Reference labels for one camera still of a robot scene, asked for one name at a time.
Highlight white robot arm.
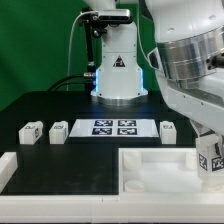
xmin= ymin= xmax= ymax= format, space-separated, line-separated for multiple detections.
xmin=83 ymin=0 xmax=224 ymax=135

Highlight white U-shaped obstacle fence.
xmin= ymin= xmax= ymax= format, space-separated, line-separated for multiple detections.
xmin=0 ymin=151 xmax=224 ymax=224

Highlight black cables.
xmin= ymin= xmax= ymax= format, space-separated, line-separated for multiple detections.
xmin=47 ymin=73 xmax=98 ymax=92

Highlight white square tabletop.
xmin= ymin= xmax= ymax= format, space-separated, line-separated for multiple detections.
xmin=119 ymin=148 xmax=204 ymax=194

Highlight white cable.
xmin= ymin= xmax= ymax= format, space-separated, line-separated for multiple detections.
xmin=66 ymin=12 xmax=84 ymax=92

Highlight white board with AprilTags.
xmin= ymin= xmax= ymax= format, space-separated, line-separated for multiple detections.
xmin=70 ymin=119 xmax=159 ymax=138

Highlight silver camera on stand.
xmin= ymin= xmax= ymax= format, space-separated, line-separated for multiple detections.
xmin=78 ymin=9 xmax=132 ymax=78

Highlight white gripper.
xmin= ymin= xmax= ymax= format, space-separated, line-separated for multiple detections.
xmin=155 ymin=71 xmax=224 ymax=137

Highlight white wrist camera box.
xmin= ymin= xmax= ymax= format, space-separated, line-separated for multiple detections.
xmin=147 ymin=48 xmax=164 ymax=73

